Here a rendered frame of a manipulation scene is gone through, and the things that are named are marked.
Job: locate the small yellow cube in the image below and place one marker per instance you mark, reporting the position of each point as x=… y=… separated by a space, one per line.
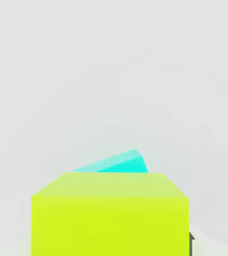
x=109 y=220

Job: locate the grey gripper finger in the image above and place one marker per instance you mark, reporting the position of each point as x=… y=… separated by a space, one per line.
x=192 y=245

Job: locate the small cyan cube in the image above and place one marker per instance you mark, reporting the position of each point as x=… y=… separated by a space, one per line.
x=125 y=165

